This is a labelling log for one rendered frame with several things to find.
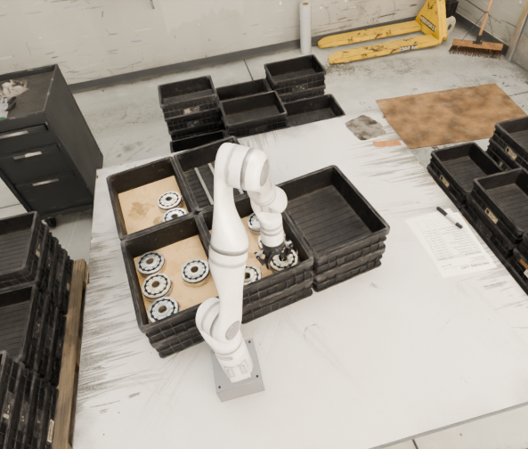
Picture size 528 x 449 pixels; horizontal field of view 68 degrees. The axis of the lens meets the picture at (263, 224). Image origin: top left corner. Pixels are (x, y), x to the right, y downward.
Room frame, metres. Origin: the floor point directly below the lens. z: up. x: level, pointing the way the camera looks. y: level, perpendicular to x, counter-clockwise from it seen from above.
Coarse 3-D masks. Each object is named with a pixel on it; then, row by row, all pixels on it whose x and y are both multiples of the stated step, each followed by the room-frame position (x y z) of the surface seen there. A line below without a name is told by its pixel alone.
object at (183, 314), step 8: (192, 216) 1.04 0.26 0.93; (168, 224) 1.01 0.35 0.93; (200, 224) 0.99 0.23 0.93; (144, 232) 0.99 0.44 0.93; (152, 232) 0.99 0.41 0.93; (200, 232) 0.96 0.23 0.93; (128, 240) 0.96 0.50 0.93; (208, 248) 0.89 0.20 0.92; (128, 264) 0.85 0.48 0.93; (128, 272) 0.82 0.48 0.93; (128, 280) 0.78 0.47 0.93; (136, 304) 0.69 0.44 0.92; (200, 304) 0.66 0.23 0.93; (136, 312) 0.66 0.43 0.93; (184, 312) 0.63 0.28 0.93; (192, 312) 0.64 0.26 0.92; (136, 320) 0.63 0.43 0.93; (160, 320) 0.62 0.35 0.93; (168, 320) 0.61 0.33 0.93; (176, 320) 0.62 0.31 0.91; (144, 328) 0.60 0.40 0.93; (152, 328) 0.60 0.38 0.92
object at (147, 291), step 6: (150, 276) 0.84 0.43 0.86; (156, 276) 0.84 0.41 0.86; (162, 276) 0.83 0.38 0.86; (144, 282) 0.81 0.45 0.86; (168, 282) 0.80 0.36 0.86; (144, 288) 0.79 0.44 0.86; (162, 288) 0.78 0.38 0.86; (168, 288) 0.78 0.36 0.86; (144, 294) 0.76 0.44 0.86; (150, 294) 0.76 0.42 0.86; (156, 294) 0.76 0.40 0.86; (162, 294) 0.76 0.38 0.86
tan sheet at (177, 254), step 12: (192, 240) 1.01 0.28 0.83; (168, 252) 0.96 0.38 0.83; (180, 252) 0.95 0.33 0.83; (192, 252) 0.95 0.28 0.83; (204, 252) 0.94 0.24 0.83; (168, 264) 0.91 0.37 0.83; (180, 264) 0.90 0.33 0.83; (168, 276) 0.85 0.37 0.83; (180, 276) 0.84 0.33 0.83; (180, 288) 0.79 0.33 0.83; (192, 288) 0.78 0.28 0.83; (204, 288) 0.78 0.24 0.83; (144, 300) 0.76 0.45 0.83; (180, 300) 0.74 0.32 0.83; (192, 300) 0.73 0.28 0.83; (204, 300) 0.73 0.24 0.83
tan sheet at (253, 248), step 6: (246, 216) 1.09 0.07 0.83; (246, 222) 1.06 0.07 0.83; (246, 228) 1.03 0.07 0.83; (252, 234) 0.99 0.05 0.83; (252, 240) 0.97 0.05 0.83; (252, 246) 0.94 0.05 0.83; (252, 252) 0.91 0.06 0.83; (252, 258) 0.88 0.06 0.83; (252, 264) 0.85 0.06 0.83; (258, 264) 0.85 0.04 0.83; (264, 270) 0.82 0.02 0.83; (270, 270) 0.82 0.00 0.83; (264, 276) 0.79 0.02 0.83
